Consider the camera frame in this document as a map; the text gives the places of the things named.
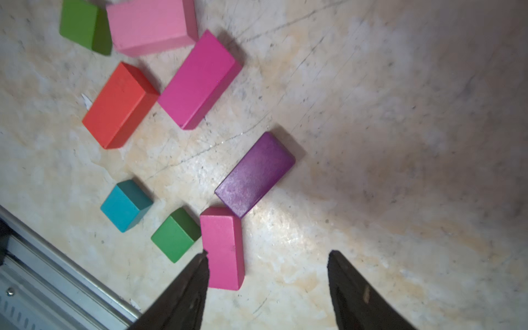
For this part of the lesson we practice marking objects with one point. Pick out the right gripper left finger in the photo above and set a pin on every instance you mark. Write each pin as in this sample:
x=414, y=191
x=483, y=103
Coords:
x=181, y=305

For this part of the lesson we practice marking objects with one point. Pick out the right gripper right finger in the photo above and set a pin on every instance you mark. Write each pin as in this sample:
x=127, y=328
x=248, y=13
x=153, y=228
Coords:
x=357, y=305

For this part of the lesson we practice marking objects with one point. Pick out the purple block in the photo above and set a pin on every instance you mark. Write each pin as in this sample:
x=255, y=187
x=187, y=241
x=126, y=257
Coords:
x=263, y=166

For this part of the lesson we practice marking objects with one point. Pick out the green cube lower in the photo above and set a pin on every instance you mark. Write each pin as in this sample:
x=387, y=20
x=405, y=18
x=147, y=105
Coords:
x=177, y=235

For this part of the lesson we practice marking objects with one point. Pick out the green cube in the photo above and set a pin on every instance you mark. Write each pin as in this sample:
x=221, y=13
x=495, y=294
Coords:
x=87, y=25
x=177, y=235

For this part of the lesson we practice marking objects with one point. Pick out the teal cube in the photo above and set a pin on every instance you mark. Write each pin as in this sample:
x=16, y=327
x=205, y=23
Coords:
x=126, y=205

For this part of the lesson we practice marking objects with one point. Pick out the red long block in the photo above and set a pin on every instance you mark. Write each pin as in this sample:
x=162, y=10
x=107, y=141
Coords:
x=120, y=107

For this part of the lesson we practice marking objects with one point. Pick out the magenta long block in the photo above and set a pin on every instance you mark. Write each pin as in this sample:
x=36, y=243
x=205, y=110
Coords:
x=199, y=83

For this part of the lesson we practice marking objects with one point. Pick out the light pink block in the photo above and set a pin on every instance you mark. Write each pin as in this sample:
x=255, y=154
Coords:
x=143, y=27

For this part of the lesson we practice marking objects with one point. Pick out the green cube upper left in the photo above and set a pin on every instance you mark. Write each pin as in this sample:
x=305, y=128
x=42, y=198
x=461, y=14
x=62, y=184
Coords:
x=87, y=25

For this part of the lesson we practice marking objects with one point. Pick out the aluminium front rail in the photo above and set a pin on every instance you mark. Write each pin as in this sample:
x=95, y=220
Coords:
x=41, y=288

